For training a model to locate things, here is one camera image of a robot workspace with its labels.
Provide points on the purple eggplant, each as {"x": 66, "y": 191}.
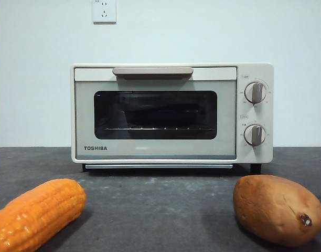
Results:
{"x": 163, "y": 115}

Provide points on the silver oven crumb tray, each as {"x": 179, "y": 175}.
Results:
{"x": 159, "y": 166}

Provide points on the cream oven control knob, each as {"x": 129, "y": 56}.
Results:
{"x": 255, "y": 92}
{"x": 254, "y": 134}

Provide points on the cream Toshiba toaster oven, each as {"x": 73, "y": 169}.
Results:
{"x": 255, "y": 71}

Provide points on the brown sweet potato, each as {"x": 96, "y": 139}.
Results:
{"x": 276, "y": 207}

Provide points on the orange corn cob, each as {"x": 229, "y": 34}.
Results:
{"x": 37, "y": 212}

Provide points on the white wall socket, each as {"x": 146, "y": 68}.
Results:
{"x": 105, "y": 11}

